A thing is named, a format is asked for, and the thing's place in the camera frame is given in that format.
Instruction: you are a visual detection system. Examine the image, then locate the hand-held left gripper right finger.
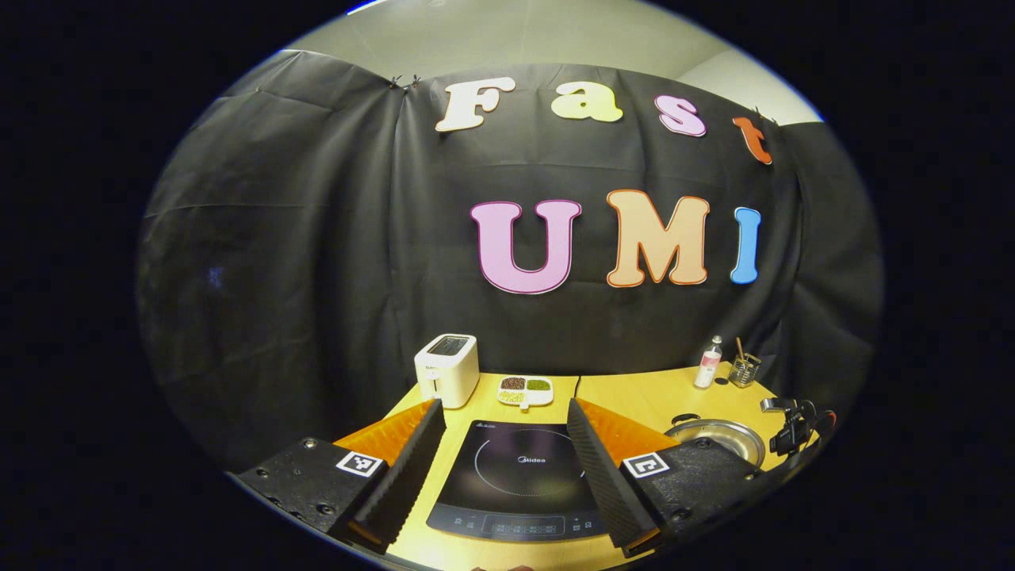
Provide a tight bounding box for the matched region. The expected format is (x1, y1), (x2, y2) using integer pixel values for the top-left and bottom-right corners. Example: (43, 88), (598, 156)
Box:
(566, 398), (762, 558)

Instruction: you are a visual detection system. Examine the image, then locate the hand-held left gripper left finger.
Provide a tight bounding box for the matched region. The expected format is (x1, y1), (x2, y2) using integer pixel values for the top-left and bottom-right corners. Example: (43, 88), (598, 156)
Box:
(234, 399), (447, 554)

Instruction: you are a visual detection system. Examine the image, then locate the steel pot with black handles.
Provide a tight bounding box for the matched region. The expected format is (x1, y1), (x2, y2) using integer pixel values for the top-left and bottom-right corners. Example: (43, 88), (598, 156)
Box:
(665, 412), (767, 469)

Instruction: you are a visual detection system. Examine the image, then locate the black induction cooktop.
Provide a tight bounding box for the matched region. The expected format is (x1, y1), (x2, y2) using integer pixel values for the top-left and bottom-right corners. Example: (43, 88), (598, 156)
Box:
(426, 420), (611, 542)

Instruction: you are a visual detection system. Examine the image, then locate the clear bottle with pink label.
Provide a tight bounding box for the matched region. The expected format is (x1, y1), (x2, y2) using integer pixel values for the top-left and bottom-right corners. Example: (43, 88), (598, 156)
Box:
(694, 335), (724, 389)

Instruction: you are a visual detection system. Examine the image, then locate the white toaster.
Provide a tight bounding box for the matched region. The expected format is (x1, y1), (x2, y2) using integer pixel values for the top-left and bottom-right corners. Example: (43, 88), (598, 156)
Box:
(414, 333), (481, 410)

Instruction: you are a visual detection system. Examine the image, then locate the white divided plate of beans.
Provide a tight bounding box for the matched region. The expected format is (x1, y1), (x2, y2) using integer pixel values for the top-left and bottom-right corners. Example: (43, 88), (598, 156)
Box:
(497, 376), (554, 411)

